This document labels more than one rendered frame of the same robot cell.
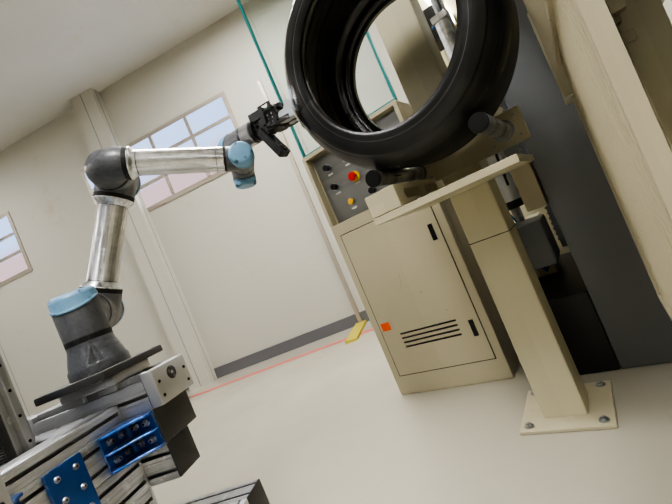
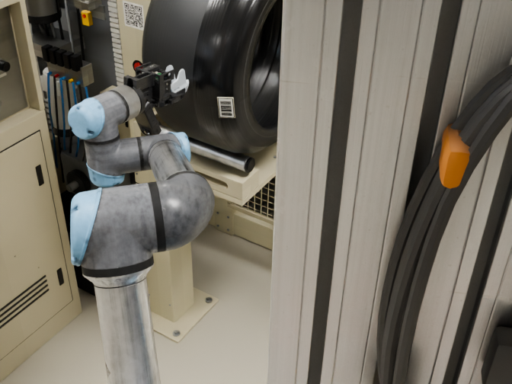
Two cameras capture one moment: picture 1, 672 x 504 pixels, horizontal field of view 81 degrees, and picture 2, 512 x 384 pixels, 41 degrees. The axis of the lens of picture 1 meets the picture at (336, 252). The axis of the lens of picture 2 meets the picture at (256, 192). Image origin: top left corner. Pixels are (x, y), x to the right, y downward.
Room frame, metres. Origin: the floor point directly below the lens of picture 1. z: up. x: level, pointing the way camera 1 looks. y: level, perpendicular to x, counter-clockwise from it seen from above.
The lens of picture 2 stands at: (1.04, 1.42, 1.95)
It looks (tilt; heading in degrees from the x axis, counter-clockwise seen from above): 36 degrees down; 268
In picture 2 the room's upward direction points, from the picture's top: 1 degrees clockwise
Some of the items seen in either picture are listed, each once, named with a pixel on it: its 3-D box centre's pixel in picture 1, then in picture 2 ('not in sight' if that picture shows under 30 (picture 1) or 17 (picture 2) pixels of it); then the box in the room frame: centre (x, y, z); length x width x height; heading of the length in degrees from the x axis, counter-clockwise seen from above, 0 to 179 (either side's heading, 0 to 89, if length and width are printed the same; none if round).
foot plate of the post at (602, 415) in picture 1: (565, 405); (171, 305); (1.30, -0.50, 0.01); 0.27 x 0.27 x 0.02; 57
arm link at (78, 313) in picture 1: (79, 312); not in sight; (1.07, 0.71, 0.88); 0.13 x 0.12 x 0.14; 14
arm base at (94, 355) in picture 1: (94, 352); not in sight; (1.06, 0.71, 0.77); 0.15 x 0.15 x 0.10
